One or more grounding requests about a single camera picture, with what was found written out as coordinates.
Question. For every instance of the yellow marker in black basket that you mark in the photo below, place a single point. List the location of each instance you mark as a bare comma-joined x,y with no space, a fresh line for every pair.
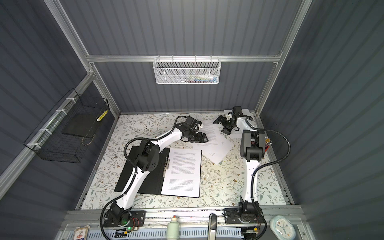
99,119

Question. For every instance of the silver handle at front rail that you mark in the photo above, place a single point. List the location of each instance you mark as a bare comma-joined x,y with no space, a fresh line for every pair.
212,228

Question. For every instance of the red folder with black inside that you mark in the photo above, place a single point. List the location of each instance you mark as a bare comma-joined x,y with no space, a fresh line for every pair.
152,184

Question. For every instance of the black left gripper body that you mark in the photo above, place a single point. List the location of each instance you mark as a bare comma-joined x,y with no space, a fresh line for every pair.
195,137

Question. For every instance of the red pen cup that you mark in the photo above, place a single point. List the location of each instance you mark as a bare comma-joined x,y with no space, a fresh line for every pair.
268,143

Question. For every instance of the black wire side basket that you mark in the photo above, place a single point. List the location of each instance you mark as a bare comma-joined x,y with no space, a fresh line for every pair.
66,135

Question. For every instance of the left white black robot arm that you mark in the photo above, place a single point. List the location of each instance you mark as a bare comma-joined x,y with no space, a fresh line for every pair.
143,154

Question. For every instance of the white analog clock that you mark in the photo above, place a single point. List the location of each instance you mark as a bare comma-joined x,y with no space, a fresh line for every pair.
282,228

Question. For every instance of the printed paper sheet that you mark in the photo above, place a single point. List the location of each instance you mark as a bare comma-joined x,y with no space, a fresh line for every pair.
249,114
183,175
217,147

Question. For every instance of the small card box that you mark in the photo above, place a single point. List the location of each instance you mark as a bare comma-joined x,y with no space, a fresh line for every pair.
81,233

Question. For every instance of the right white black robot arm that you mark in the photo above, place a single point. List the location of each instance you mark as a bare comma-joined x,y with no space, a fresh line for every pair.
252,146

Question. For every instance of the white plastic bottle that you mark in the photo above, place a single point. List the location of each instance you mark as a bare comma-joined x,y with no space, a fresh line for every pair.
173,229

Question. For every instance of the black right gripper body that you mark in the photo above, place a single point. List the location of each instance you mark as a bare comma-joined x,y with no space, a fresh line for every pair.
228,125

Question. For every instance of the white wire wall basket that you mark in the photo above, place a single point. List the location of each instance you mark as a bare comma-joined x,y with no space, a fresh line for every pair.
195,72

